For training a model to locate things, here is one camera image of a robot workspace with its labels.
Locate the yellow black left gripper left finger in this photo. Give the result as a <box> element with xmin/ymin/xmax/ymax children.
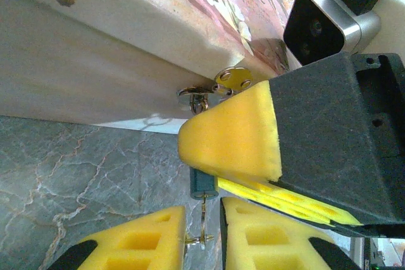
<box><xmin>47</xmin><ymin>205</ymin><xmax>187</xmax><ymax>270</ymax></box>

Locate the small brass key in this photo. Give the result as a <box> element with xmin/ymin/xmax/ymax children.
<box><xmin>184</xmin><ymin>193</ymin><xmax>215</xmax><ymax>252</ymax></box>

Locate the brass hasp latch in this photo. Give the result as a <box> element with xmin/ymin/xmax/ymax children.
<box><xmin>176</xmin><ymin>66</ymin><xmax>254</xmax><ymax>116</ymax></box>

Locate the pink storybook tin box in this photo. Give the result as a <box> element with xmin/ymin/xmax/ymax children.
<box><xmin>0</xmin><ymin>0</ymin><xmax>301</xmax><ymax>135</ymax></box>

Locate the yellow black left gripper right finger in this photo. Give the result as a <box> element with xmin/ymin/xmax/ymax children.
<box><xmin>220</xmin><ymin>196</ymin><xmax>362</xmax><ymax>270</ymax></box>

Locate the dark green padlock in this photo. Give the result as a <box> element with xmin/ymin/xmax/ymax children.
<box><xmin>189</xmin><ymin>168</ymin><xmax>220</xmax><ymax>202</ymax></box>

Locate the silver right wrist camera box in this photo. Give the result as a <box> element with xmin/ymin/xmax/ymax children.
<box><xmin>282</xmin><ymin>0</ymin><xmax>382</xmax><ymax>67</ymax></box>

